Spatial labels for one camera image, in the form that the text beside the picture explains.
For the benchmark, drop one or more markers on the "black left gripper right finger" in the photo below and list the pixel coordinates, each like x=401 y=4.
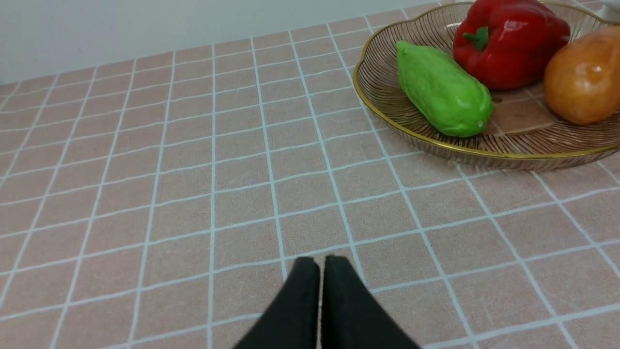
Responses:
x=351 y=317

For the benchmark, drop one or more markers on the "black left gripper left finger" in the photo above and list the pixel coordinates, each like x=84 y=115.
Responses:
x=290 y=321

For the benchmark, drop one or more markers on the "green gourd vegetable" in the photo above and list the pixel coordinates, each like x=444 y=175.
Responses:
x=452 y=101

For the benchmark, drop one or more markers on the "red bell pepper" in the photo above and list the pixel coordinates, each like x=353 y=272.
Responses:
x=507 y=44

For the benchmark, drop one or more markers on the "brown potato on plate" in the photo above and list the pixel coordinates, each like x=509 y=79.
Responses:
x=581 y=83

